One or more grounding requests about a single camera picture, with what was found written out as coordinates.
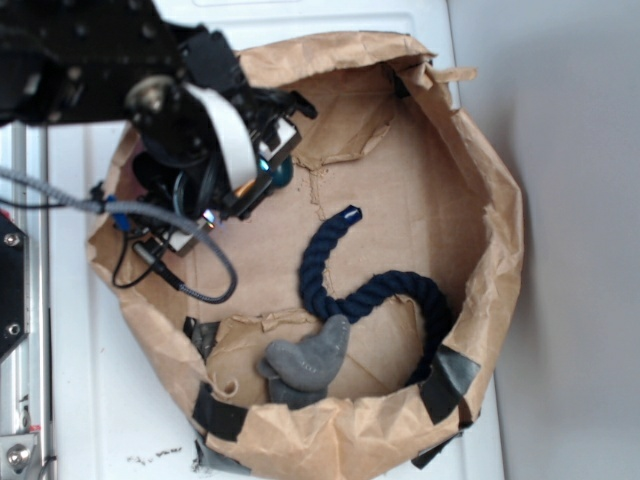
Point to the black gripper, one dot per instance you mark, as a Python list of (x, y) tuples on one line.
[(210, 137)]

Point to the dark green plastic pickle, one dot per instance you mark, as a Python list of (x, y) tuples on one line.
[(282, 174)]

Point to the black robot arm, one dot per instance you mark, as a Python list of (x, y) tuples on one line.
[(71, 62)]

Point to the brown paper bag tray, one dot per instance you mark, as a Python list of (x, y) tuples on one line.
[(414, 230)]

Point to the grey plush toy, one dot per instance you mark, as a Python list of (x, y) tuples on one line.
[(299, 374)]

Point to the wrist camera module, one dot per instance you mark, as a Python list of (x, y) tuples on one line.
[(180, 232)]

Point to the black octagonal mount plate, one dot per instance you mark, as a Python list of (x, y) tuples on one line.
[(13, 285)]

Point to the aluminium frame rail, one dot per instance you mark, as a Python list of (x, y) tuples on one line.
[(27, 446)]

